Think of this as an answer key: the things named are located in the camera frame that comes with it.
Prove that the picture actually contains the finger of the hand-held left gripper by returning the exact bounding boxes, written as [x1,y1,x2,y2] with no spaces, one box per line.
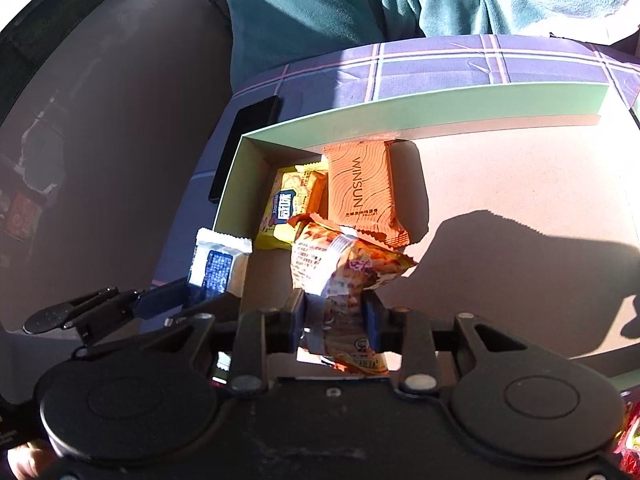
[167,294,243,322]
[22,277,193,346]

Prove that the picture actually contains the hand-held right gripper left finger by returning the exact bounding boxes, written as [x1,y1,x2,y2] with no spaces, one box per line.
[165,292,307,394]

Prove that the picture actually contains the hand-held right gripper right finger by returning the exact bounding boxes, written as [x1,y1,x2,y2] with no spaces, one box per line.
[362,294,536,395]

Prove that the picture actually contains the white packet with blue label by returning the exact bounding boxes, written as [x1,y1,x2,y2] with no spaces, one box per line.
[187,227,253,302]

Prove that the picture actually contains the orange peanut snack packet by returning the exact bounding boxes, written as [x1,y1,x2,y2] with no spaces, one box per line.
[289,211,419,378]

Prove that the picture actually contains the light green cardboard box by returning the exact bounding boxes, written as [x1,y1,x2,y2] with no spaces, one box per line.
[212,82,640,397]

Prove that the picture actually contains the person's right hand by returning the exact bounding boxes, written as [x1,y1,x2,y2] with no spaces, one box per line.
[7,441,57,480]

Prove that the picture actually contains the small yellow biscuit packet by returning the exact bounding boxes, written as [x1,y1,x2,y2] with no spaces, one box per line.
[254,164,331,252]

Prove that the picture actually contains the orange wavy-line snack packet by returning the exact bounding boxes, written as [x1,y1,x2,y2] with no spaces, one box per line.
[321,140,412,252]

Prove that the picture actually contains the red printed package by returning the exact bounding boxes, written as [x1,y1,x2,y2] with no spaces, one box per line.
[0,189,44,244]

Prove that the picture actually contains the black phone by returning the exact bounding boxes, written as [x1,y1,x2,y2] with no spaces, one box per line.
[207,95,282,206]

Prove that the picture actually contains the red shiny snack packet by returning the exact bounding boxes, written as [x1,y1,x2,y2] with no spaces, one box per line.
[619,391,640,480]

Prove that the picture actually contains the person's teal fleece pants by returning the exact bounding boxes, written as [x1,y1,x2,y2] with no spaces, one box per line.
[224,0,640,92]

